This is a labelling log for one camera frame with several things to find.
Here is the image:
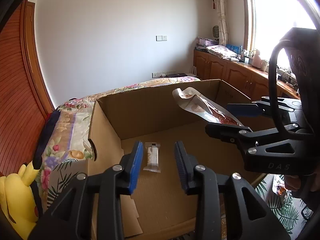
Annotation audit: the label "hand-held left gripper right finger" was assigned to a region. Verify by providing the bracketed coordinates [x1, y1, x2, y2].
[174, 141, 292, 240]

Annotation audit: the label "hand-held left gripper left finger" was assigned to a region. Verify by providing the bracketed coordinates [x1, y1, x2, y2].
[30, 141, 145, 240]

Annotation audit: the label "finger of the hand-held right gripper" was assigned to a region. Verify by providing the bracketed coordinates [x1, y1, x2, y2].
[226, 96, 304, 120]
[205, 123, 284, 156]

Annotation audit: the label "small clear snack packet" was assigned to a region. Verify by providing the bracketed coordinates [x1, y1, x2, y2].
[143, 142, 162, 173]

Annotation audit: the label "orange snack bag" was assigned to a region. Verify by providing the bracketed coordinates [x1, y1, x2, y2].
[271, 175, 292, 204]

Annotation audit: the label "white snack bag red contents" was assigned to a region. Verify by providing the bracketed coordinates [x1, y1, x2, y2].
[172, 87, 244, 127]

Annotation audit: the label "brown cardboard box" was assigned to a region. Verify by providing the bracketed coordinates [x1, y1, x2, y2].
[87, 79, 280, 240]

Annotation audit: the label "leaf print bed sheet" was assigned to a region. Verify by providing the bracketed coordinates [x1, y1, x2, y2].
[46, 159, 309, 233]

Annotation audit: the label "wooden cabinet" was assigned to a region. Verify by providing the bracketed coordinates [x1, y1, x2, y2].
[193, 49, 300, 103]

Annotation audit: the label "pink kettle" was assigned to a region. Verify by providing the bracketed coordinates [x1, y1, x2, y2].
[251, 49, 262, 68]

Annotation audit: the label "folded floral cloth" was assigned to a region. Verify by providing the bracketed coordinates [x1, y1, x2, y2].
[206, 45, 238, 59]

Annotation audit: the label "purple box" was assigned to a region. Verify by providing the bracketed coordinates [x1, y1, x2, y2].
[196, 37, 220, 46]

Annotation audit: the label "floral blanket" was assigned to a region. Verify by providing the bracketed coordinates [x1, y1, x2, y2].
[32, 76, 202, 213]

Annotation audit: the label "small dark round fan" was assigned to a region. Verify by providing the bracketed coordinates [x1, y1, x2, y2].
[212, 25, 223, 40]

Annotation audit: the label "dark blue cloth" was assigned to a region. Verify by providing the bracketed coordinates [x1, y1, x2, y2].
[33, 110, 61, 172]

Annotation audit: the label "patterned beige curtain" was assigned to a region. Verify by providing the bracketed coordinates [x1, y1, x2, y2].
[209, 0, 229, 46]

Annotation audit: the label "wooden framed window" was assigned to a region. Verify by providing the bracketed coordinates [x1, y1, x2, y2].
[241, 0, 320, 55]

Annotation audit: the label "yellow plush toy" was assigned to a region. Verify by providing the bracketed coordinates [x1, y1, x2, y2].
[0, 164, 43, 240]

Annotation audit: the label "wooden slatted wardrobe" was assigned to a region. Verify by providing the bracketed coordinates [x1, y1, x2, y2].
[0, 0, 57, 178]

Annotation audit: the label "black braided cable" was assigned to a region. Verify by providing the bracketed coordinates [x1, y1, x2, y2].
[268, 39, 315, 138]

